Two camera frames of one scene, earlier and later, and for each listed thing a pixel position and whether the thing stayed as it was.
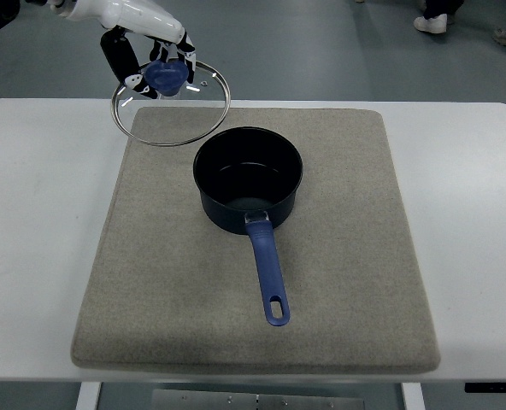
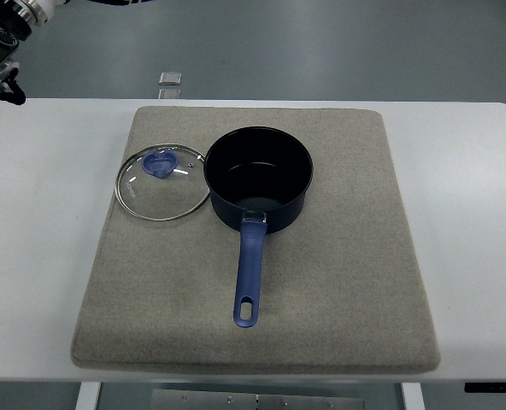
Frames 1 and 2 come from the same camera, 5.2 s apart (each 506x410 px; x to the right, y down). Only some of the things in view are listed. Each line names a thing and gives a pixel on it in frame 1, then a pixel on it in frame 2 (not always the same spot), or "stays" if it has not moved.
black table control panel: x=495 y=388 stays
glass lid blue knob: x=182 y=113 to x=161 y=182
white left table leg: x=89 y=395 stays
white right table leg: x=413 y=396 stays
